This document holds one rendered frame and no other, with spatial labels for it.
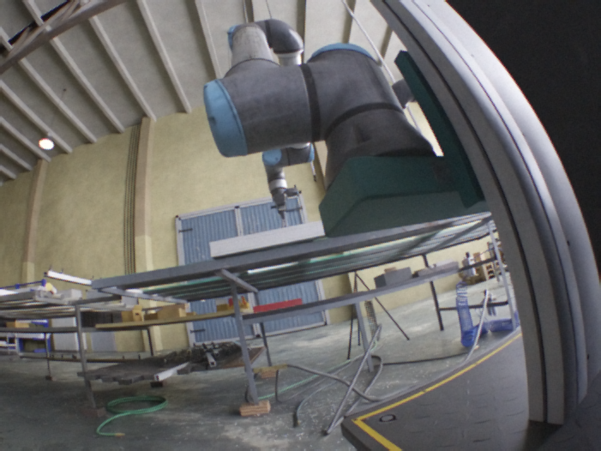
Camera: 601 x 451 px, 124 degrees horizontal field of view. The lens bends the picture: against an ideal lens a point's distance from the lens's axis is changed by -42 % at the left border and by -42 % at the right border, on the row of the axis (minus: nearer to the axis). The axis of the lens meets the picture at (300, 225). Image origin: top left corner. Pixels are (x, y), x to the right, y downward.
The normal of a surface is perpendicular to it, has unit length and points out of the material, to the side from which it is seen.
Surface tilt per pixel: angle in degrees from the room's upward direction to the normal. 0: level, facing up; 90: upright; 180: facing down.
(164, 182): 90
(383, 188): 90
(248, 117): 138
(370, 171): 90
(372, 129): 70
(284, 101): 125
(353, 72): 92
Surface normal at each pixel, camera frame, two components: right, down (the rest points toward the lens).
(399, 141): -0.04, -0.29
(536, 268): -0.96, 0.13
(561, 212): 0.19, -0.33
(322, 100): 0.14, 0.40
